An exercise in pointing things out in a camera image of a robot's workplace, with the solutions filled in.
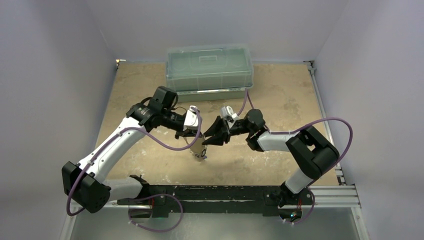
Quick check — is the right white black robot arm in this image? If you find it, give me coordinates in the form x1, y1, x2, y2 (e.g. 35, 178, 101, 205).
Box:
202, 109, 340, 205

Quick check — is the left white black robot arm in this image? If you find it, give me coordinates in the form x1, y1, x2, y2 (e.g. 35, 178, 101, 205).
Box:
61, 86, 202, 216

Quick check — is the clear plastic storage box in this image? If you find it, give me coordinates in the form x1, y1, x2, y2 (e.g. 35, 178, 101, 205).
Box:
166, 43, 254, 103

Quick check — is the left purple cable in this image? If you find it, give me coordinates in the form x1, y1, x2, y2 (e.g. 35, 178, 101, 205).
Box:
66, 107, 204, 233

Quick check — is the purple cable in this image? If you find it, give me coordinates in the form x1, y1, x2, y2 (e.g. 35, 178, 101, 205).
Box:
66, 107, 204, 233
237, 88, 354, 226

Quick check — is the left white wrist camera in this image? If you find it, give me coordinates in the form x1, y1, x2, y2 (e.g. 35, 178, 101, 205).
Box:
183, 105, 201, 131

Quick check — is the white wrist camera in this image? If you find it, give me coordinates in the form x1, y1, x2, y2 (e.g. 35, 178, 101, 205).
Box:
220, 105, 240, 128
183, 105, 201, 131

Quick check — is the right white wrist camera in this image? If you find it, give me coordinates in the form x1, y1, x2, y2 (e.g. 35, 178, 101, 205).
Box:
220, 105, 240, 128

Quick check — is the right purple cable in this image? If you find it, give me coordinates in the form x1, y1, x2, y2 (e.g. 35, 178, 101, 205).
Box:
237, 88, 354, 226

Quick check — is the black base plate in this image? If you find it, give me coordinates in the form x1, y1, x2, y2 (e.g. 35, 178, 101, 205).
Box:
117, 185, 314, 218

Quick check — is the right side aluminium rail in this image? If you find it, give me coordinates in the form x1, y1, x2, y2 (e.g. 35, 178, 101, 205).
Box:
303, 60, 347, 186

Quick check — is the aluminium frame rail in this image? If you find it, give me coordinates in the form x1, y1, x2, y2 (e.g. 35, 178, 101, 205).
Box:
60, 185, 370, 240

